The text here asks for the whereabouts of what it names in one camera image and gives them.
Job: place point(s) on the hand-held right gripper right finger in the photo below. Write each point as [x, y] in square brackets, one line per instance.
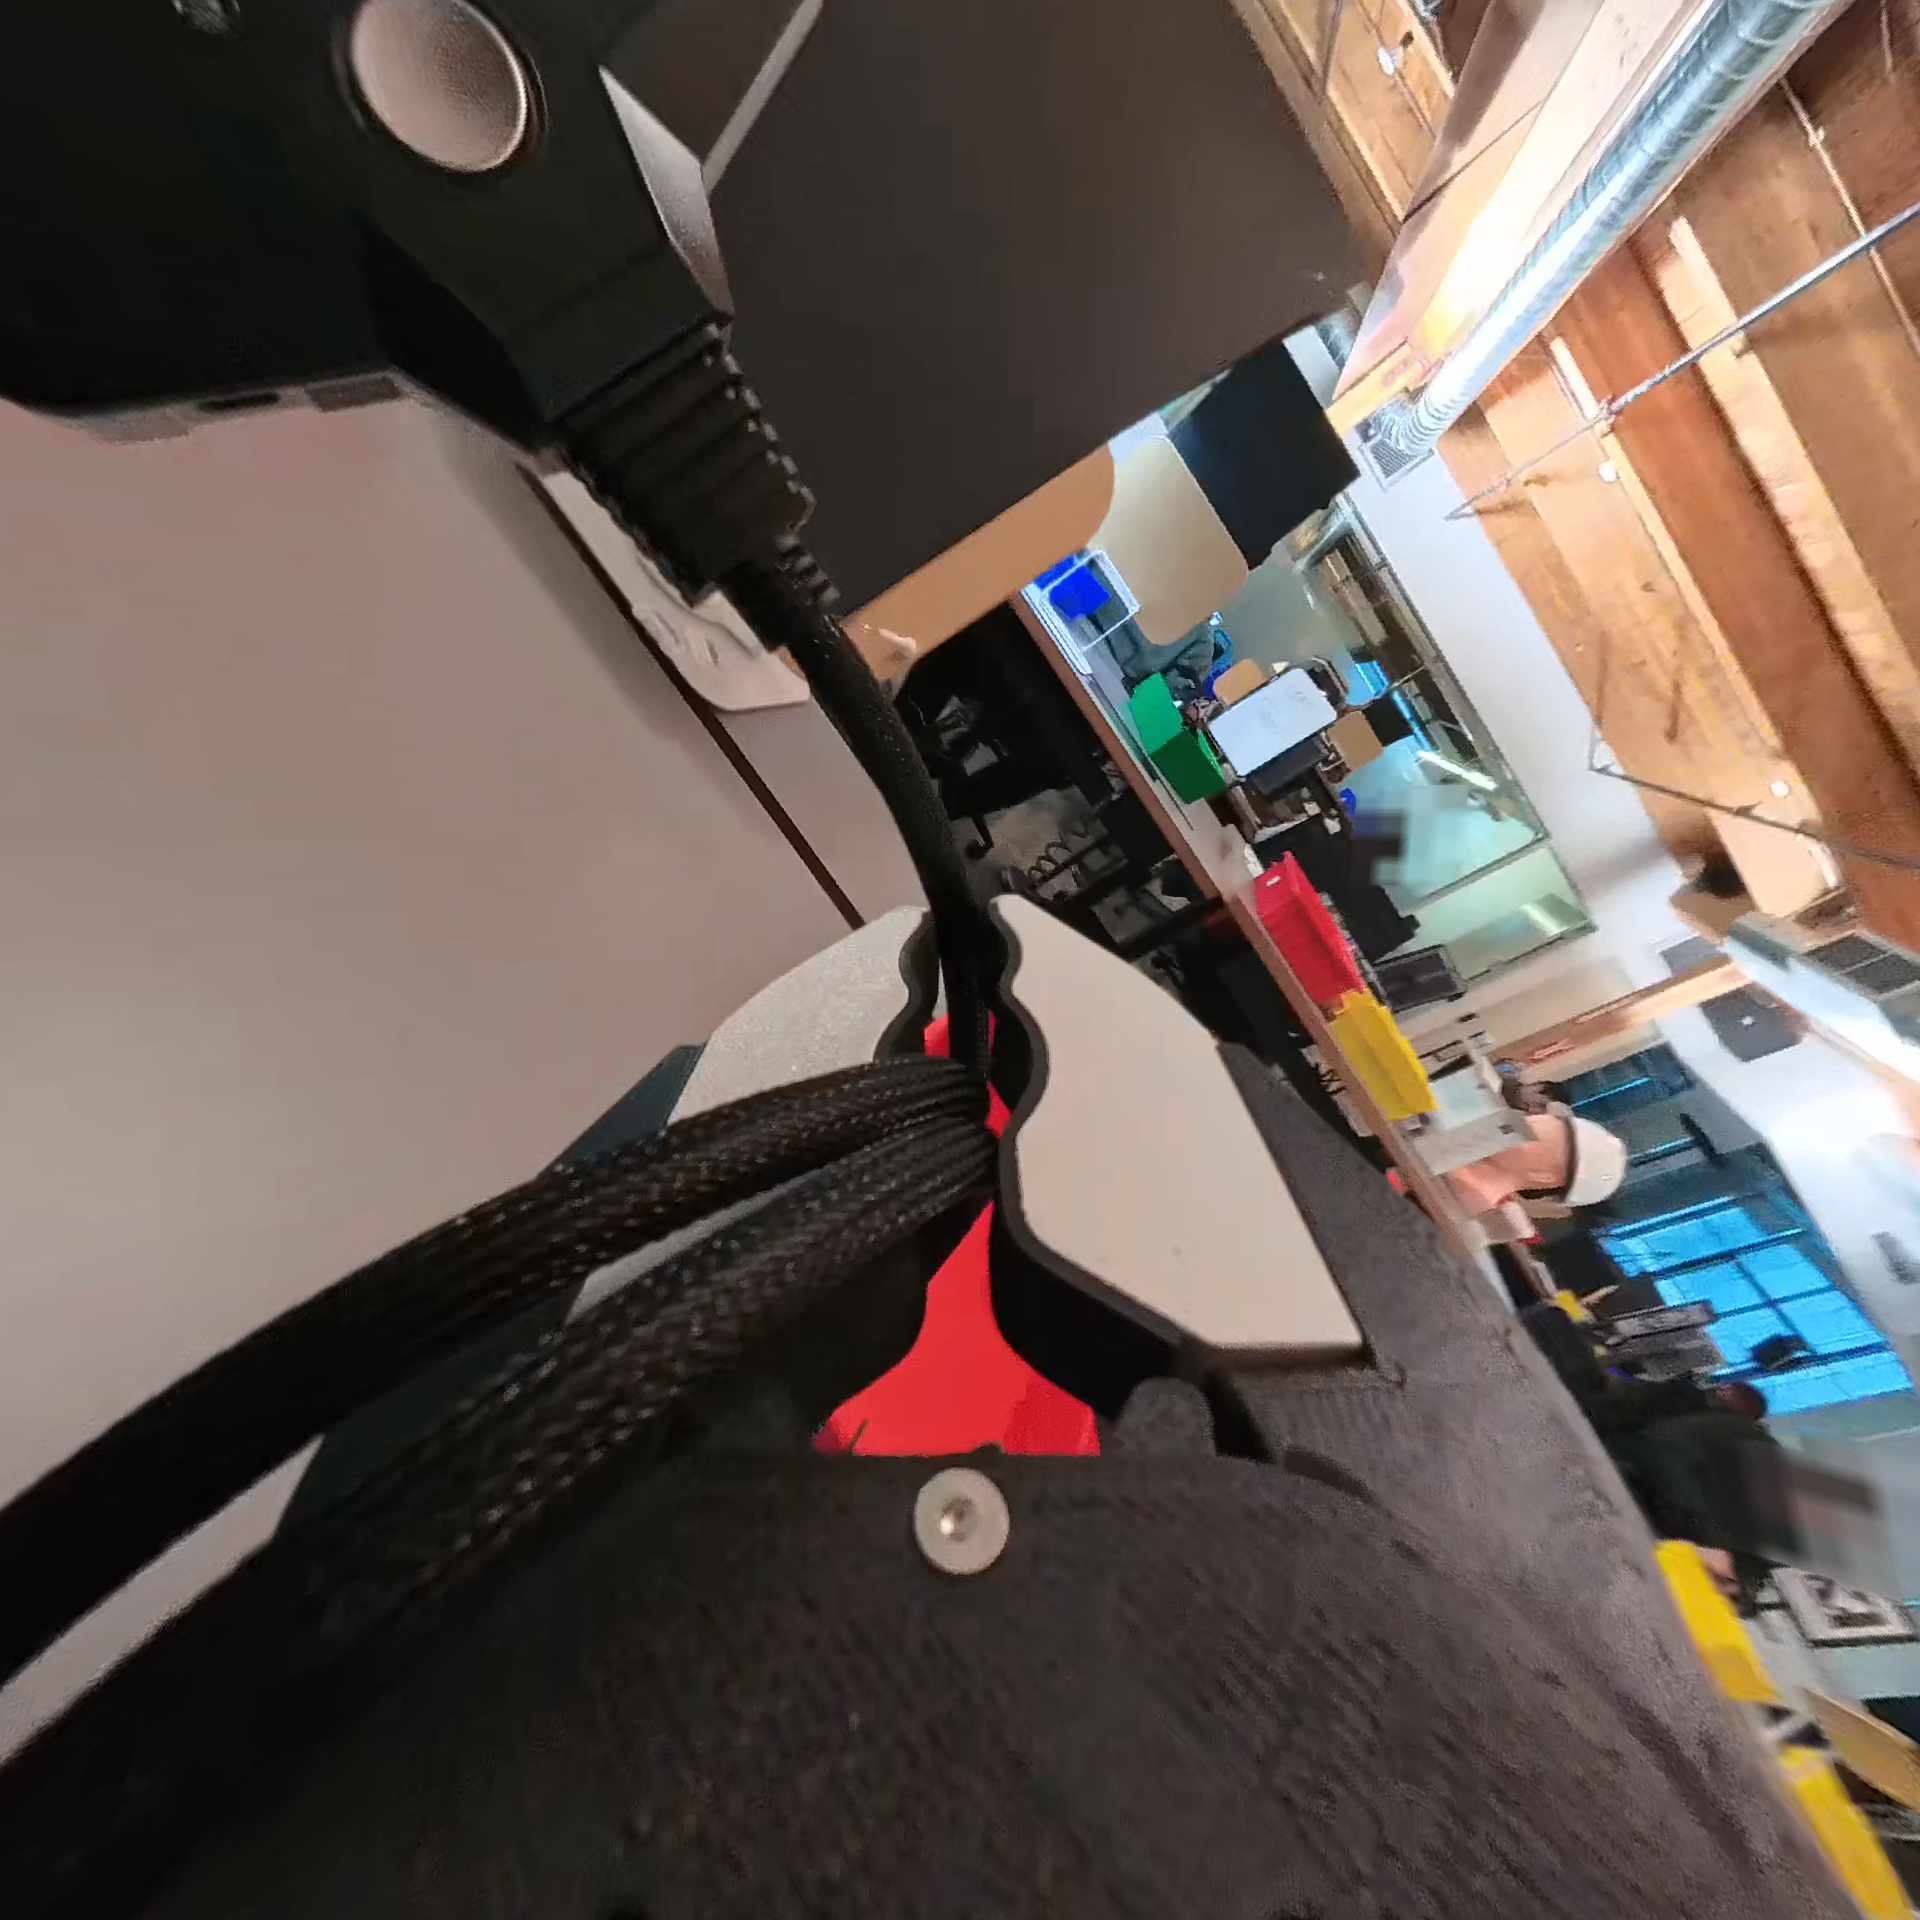
[1169, 1185]

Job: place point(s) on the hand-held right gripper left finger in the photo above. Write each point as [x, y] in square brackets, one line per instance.
[812, 989]

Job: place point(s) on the red bin with black divider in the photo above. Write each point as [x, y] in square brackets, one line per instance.
[960, 1389]

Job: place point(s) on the black switch hub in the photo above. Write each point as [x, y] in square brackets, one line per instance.
[195, 257]

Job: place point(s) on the yellow plastic bin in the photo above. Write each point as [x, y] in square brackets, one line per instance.
[1383, 1058]

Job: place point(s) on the red plastic basket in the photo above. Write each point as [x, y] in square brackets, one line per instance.
[1304, 933]

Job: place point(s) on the white board stand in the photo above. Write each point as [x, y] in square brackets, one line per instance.
[720, 660]

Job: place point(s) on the green plastic bin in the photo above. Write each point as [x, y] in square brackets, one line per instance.
[1177, 743]

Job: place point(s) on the white sign board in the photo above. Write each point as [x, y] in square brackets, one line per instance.
[1271, 721]

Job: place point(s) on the blue plastic bin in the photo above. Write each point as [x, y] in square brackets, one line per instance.
[1081, 591]

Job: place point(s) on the black hanging panel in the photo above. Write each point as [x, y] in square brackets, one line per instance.
[1263, 441]

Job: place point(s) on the silver air duct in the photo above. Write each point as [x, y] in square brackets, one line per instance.
[1621, 164]

